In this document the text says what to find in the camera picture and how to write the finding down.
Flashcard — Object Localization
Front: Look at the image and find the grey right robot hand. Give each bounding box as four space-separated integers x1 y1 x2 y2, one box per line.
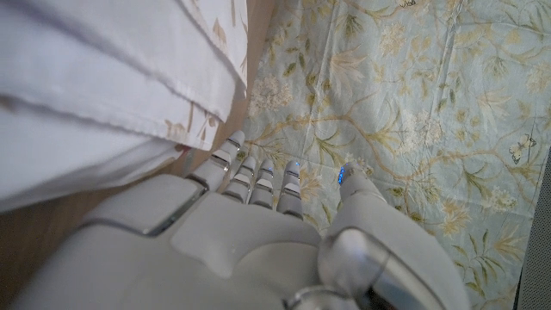
8 130 473 310

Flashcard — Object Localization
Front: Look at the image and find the white cloth with red flowers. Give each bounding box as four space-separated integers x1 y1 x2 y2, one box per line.
0 0 250 214

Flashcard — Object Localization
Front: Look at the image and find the pale blue floral backdrop cloth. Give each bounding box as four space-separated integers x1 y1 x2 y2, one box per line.
240 0 551 310

